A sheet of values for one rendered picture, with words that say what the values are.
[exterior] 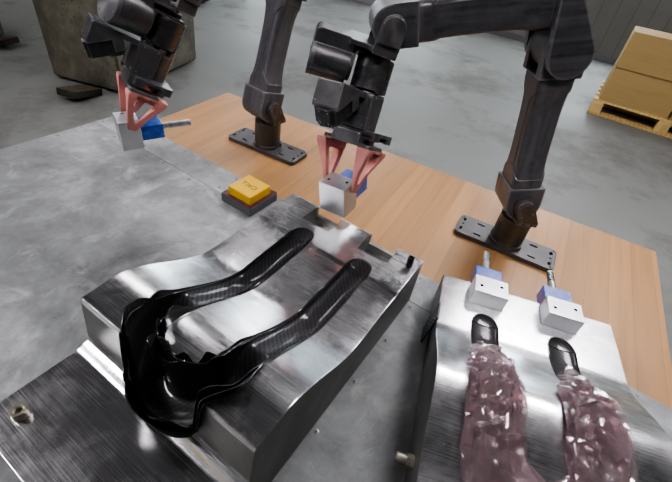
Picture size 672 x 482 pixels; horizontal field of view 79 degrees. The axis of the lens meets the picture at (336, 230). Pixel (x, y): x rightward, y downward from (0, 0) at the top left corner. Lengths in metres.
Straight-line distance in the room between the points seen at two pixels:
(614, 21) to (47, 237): 6.94
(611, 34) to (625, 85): 2.50
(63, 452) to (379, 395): 0.36
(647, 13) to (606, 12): 0.46
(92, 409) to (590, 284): 0.83
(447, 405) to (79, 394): 0.40
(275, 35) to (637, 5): 6.46
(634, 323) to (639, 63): 3.94
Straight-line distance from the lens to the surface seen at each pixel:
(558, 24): 0.68
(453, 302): 0.66
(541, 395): 0.56
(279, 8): 0.95
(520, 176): 0.79
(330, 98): 0.57
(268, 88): 0.96
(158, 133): 0.86
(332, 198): 0.66
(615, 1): 7.14
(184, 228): 0.81
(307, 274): 0.59
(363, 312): 0.56
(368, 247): 0.68
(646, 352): 0.86
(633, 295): 0.97
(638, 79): 4.75
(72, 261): 0.79
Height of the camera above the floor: 1.31
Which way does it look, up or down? 39 degrees down
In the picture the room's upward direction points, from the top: 9 degrees clockwise
